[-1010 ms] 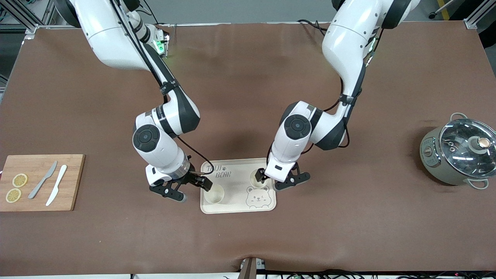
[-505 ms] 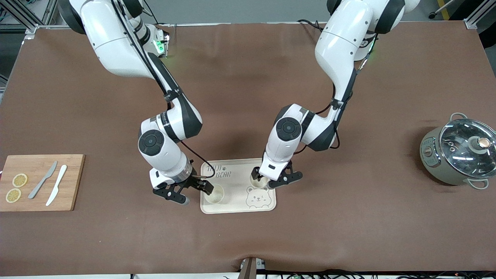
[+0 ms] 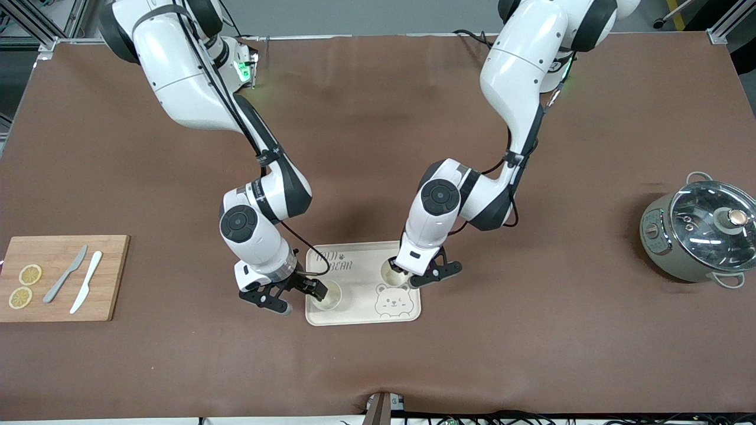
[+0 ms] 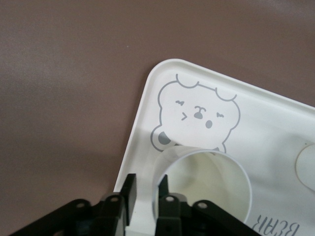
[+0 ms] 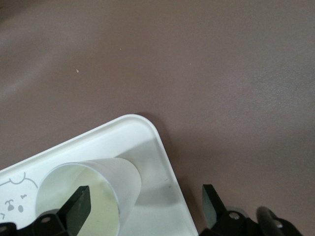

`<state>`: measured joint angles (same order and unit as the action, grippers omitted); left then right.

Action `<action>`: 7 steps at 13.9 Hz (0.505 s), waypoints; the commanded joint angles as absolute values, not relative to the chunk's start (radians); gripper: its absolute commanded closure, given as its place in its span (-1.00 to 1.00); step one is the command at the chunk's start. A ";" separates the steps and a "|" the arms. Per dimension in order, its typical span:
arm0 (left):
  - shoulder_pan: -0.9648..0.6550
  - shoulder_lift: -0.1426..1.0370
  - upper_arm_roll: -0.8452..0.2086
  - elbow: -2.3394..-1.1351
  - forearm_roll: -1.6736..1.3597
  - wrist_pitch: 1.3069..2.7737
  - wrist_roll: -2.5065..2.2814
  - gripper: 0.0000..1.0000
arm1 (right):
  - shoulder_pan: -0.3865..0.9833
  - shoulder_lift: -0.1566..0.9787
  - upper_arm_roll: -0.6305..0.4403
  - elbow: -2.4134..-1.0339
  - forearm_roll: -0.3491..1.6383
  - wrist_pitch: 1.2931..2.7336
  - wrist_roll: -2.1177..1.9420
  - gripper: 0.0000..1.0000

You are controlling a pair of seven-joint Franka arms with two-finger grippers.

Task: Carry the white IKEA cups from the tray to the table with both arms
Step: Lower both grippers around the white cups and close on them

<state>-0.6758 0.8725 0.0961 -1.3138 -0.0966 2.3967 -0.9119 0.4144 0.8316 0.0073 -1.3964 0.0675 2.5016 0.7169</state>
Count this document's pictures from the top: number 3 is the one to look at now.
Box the aluminium frame post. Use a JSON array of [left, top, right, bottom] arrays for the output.
[[708, 0, 756, 45], [0, 0, 89, 51]]

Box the grey-green electric pot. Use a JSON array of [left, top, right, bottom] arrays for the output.
[[640, 171, 756, 290]]

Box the glass pot lid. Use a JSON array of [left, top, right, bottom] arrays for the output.
[[669, 180, 756, 273]]

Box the beige bear print tray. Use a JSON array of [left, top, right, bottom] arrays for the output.
[[305, 240, 422, 326]]

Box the bamboo cutting board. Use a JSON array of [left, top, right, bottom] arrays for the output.
[[0, 235, 131, 323]]

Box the white IKEA cup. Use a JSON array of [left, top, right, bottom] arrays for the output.
[[311, 280, 343, 312], [380, 259, 413, 288]]

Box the grey plastic knife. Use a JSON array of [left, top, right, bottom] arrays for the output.
[[43, 245, 89, 304]]

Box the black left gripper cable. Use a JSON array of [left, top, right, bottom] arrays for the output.
[[449, 53, 577, 237]]

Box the black caster with metal leg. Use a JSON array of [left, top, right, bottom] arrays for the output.
[[653, 0, 698, 30]]

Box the white plastic knife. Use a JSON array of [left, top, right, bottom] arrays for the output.
[[70, 251, 103, 315]]

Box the black left arm base cable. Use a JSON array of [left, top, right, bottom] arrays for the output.
[[453, 28, 500, 47]]

